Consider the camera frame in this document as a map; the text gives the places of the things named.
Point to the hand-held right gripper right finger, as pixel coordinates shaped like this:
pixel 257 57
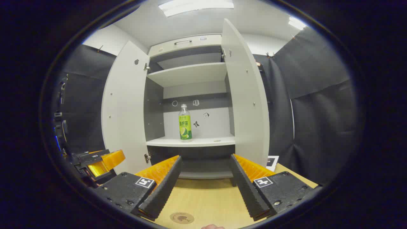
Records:
pixel 249 190

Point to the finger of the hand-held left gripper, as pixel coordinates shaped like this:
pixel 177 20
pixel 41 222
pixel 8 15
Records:
pixel 92 156
pixel 97 175

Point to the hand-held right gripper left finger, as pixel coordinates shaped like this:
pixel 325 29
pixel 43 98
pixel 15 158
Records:
pixel 160 190

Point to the round cork coaster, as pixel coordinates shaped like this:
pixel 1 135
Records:
pixel 182 218

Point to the white cabinet door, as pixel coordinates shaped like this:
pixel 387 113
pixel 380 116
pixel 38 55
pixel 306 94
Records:
pixel 125 111
pixel 244 105

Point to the green label bottle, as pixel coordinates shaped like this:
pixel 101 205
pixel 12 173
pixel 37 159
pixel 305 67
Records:
pixel 185 127

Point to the metal door hinge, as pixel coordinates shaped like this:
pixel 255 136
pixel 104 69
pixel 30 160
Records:
pixel 224 53
pixel 146 66
pixel 147 158

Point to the grey cover book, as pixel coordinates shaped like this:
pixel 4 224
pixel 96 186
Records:
pixel 272 160

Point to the black backdrop cloth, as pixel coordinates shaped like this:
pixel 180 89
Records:
pixel 318 127

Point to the small ceiling light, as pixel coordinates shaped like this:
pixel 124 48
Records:
pixel 296 23

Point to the long ceiling light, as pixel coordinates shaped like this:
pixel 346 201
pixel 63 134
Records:
pixel 195 6

